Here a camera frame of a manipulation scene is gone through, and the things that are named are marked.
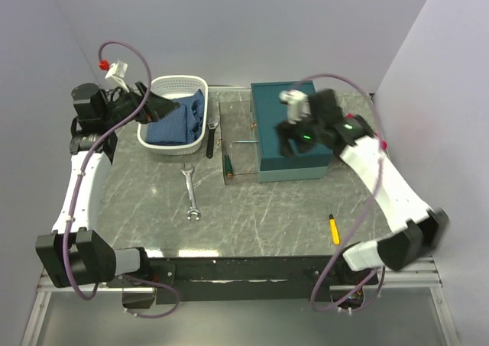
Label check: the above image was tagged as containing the silver open-end wrench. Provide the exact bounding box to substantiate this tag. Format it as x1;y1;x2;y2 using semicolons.
181;165;201;222

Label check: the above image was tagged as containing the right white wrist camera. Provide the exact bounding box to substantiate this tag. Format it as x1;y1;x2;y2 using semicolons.
279;89;310;124

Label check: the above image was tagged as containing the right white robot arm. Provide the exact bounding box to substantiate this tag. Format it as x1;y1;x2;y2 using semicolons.
275;89;449;284

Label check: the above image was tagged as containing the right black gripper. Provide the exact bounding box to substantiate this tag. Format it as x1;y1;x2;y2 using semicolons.
274;107;324;160

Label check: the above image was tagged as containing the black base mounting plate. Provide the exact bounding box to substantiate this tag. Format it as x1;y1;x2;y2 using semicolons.
105;254;385;309

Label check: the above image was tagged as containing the white plastic basket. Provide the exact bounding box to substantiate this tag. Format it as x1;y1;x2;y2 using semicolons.
137;75;209;155

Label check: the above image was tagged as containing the green handled screwdriver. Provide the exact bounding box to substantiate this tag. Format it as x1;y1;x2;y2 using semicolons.
222;141;233;176

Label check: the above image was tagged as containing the black adjustable wrench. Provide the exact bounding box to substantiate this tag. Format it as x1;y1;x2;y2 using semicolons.
206;117;219;159

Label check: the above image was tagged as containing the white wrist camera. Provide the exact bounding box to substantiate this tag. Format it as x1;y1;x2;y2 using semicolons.
279;89;310;124
99;59;129;92

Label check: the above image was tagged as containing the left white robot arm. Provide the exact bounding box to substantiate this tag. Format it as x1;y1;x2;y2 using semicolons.
35;82;179;288

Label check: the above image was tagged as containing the teal storage box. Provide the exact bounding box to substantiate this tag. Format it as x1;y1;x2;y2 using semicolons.
219;81;334;186

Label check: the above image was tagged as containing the yellow handled screwdriver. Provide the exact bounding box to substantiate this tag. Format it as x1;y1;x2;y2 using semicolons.
329;207;341;246

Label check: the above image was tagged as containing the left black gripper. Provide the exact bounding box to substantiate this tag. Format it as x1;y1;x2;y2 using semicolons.
102;81;180;130

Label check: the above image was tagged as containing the magenta cloth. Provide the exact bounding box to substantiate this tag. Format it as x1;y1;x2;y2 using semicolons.
343;113;387;150

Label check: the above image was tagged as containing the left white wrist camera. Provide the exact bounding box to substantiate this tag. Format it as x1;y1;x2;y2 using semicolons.
99;59;129;92

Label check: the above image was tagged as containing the blue checkered cloth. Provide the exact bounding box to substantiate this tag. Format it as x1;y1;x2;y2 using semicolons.
144;89;205;146

